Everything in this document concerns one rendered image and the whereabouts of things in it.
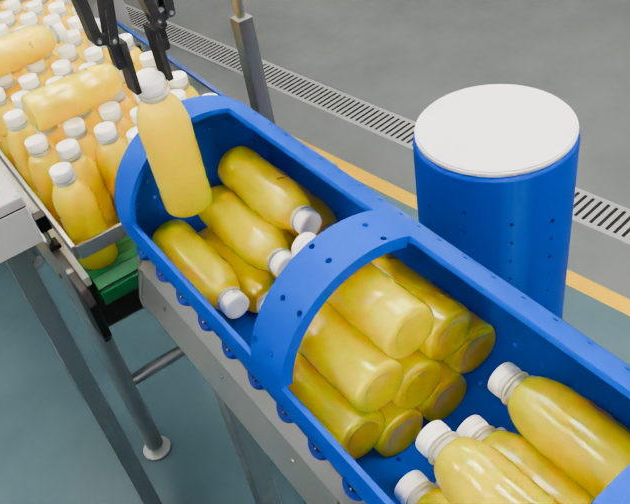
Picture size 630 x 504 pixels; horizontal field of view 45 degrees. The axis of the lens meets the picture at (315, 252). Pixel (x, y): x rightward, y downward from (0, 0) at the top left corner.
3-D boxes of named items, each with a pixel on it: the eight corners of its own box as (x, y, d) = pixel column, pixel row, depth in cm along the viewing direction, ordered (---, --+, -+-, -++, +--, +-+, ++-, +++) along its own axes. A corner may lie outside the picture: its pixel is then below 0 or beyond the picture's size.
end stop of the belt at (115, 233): (82, 260, 134) (76, 247, 132) (81, 257, 135) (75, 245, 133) (269, 161, 148) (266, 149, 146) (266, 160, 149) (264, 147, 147)
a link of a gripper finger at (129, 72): (126, 41, 91) (121, 44, 91) (142, 93, 96) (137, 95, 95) (116, 34, 93) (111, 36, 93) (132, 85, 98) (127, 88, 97)
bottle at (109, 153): (117, 229, 148) (83, 148, 135) (124, 206, 153) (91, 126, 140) (153, 225, 147) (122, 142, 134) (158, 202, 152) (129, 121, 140)
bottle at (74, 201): (106, 240, 146) (71, 158, 133) (126, 255, 141) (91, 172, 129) (74, 260, 142) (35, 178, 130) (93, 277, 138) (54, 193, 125)
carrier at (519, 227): (573, 420, 187) (481, 362, 205) (614, 118, 130) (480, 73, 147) (502, 498, 175) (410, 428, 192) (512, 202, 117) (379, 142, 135)
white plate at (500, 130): (612, 112, 129) (611, 118, 130) (481, 69, 146) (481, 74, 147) (511, 194, 117) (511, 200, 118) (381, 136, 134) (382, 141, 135)
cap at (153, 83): (174, 86, 98) (170, 73, 97) (152, 101, 96) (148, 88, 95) (153, 79, 100) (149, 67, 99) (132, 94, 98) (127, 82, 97)
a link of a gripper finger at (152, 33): (142, 24, 94) (147, 22, 95) (158, 74, 99) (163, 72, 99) (152, 31, 92) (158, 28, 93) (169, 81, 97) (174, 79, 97)
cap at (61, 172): (67, 167, 131) (64, 158, 130) (78, 175, 129) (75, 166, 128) (48, 178, 130) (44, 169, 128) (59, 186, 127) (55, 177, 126)
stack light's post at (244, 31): (313, 354, 235) (238, 22, 163) (306, 347, 238) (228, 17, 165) (323, 347, 237) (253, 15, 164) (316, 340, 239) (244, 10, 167)
